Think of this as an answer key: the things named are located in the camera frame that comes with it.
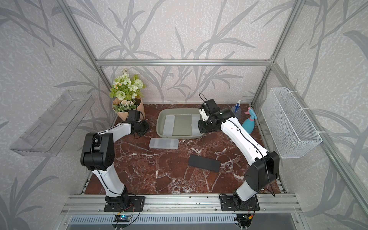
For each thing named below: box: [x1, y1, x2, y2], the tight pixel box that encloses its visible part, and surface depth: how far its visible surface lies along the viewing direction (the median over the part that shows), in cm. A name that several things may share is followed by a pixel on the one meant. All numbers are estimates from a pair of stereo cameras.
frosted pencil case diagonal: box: [162, 115, 175, 137], surface depth 107 cm
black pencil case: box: [188, 154, 221, 173], surface depth 91 cm
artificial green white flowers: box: [109, 68, 147, 101], surface depth 91 cm
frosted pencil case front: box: [191, 113, 202, 136], surface depth 107 cm
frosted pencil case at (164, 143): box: [149, 138, 179, 150], surface depth 98 cm
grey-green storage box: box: [156, 108, 205, 139], surface depth 110 cm
